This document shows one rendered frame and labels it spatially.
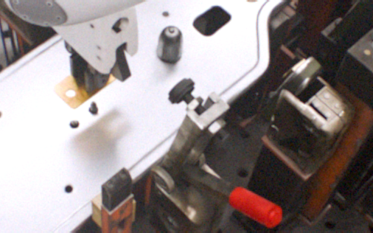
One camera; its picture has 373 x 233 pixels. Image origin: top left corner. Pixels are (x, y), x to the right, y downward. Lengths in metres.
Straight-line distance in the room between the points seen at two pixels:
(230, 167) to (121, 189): 0.58
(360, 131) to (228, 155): 0.34
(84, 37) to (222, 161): 0.55
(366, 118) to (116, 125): 0.30
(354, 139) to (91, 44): 0.38
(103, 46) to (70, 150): 0.21
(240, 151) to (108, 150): 0.40
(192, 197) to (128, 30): 0.20
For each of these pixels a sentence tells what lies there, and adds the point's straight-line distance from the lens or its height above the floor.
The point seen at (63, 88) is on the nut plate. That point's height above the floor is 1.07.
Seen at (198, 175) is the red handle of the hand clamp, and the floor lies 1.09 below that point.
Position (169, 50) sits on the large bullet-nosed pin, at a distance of 0.94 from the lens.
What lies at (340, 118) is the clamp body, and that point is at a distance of 0.88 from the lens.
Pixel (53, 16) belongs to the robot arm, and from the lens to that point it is 0.58.
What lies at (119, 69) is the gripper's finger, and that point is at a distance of 0.77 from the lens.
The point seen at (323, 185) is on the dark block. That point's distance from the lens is 1.10.
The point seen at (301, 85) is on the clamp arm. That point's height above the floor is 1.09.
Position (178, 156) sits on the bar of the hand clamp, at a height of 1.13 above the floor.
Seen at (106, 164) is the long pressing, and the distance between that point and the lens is 0.89.
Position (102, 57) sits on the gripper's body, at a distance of 0.74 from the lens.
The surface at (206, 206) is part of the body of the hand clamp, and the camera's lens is 0.82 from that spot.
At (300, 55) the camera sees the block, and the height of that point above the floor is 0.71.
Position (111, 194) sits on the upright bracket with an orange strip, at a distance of 0.67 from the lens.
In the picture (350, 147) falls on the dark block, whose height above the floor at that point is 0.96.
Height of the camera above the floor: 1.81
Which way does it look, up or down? 60 degrees down
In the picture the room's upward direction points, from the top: 10 degrees clockwise
